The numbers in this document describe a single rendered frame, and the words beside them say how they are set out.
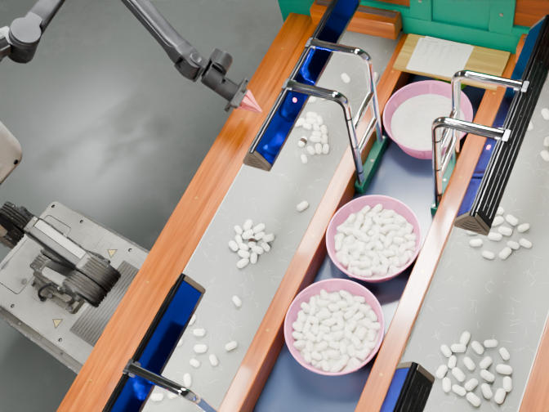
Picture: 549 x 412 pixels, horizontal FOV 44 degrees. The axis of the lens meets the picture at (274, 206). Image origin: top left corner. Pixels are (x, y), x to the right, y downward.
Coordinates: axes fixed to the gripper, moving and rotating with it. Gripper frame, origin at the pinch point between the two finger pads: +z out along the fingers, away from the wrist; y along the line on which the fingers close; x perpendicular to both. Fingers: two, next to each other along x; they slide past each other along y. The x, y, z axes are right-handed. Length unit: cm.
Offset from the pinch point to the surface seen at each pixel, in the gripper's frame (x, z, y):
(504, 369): -51, 75, -48
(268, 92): 10.9, 1.7, 13.5
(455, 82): -55, 30, 8
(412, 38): -14, 30, 46
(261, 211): 1.5, 16.1, -26.8
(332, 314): -20, 41, -49
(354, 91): -4.0, 23.4, 23.7
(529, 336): -51, 78, -37
